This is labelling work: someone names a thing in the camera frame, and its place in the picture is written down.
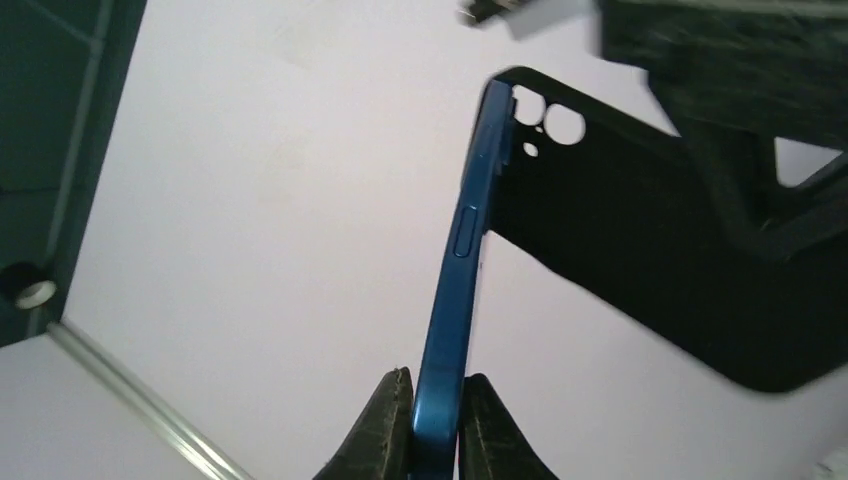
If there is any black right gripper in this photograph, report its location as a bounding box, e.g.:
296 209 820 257
597 0 847 262

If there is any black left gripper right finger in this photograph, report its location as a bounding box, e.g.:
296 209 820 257
458 373 557 480

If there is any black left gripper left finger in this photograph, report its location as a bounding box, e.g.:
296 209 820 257
314 367 413 480

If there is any black smartphone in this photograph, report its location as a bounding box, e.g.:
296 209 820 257
490 67 847 393

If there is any blue phone without case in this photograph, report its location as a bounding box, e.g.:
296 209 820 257
408 80 516 479

